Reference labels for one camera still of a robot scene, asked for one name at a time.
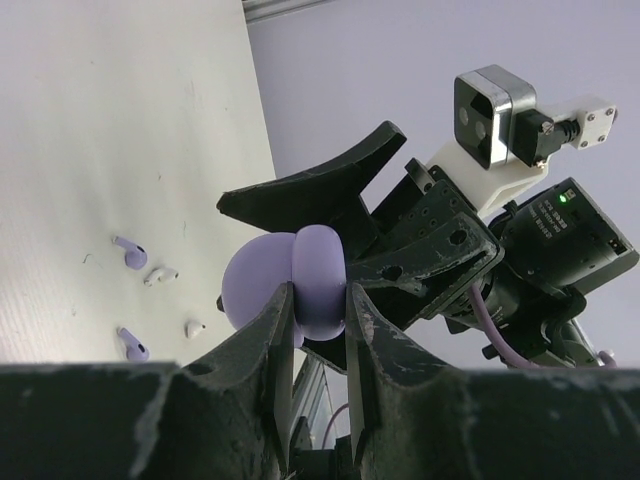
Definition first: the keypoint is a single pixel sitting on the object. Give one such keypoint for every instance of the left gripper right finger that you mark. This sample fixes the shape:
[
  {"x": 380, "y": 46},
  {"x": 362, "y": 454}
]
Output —
[{"x": 415, "y": 417}]

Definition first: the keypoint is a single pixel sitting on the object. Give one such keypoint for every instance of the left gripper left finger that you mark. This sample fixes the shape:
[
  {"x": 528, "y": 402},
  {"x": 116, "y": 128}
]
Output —
[{"x": 225, "y": 416}]

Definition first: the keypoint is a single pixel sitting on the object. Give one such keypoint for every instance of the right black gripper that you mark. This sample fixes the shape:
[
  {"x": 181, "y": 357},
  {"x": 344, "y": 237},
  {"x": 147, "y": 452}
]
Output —
[{"x": 436, "y": 248}]

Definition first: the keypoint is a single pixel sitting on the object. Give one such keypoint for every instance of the purple earbud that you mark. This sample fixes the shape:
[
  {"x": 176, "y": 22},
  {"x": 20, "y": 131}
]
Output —
[
  {"x": 135, "y": 351},
  {"x": 135, "y": 257}
]

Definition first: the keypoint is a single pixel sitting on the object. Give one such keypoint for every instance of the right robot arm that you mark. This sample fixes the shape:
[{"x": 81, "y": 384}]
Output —
[{"x": 558, "y": 247}]

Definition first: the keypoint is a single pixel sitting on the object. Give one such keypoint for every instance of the white earbud lower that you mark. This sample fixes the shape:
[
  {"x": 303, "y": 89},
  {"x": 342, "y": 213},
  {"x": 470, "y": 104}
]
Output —
[{"x": 193, "y": 328}]

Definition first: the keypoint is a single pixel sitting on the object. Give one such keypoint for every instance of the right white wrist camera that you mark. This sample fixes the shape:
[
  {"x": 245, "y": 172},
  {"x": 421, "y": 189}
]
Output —
[{"x": 504, "y": 138}]

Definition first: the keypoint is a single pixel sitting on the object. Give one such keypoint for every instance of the right aluminium corner post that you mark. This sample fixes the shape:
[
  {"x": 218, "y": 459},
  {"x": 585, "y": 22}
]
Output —
[{"x": 259, "y": 10}]

